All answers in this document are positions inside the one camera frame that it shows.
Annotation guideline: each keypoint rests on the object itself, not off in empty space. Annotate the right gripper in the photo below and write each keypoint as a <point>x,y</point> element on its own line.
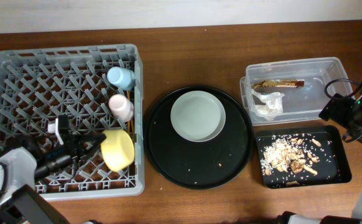
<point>333,109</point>

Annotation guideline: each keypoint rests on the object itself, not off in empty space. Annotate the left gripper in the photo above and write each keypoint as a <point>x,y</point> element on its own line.
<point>74,146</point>

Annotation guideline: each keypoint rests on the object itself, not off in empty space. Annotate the yellow bowl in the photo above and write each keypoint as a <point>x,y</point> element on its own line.
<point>117,149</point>

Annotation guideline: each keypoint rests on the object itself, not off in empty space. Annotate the pink plastic cup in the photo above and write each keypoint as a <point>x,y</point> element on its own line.
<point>121,107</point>

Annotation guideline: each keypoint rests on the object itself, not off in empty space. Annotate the gold snack wrapper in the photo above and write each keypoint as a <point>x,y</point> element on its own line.
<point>279,84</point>

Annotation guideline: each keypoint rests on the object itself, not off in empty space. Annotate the food scraps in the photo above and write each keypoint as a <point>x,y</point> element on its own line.
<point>300,159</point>

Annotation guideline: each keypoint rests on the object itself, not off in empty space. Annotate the blue plastic cup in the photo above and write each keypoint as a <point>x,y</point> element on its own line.
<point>121,77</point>

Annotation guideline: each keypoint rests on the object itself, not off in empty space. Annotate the white tissue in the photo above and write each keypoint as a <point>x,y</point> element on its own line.
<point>272,106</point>

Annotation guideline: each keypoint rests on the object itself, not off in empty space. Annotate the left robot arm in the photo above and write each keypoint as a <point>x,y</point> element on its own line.
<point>22,164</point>

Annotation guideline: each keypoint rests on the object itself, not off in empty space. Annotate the grey dishwasher rack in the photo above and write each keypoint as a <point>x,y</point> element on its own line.
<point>37,85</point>

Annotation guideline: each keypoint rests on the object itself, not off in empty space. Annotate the clear plastic bin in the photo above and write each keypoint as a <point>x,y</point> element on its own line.
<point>298,104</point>

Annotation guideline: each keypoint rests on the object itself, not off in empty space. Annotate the round black tray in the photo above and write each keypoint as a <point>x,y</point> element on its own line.
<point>198,165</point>

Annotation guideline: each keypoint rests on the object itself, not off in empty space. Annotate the grey round plate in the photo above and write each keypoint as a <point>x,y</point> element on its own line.
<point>198,116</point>

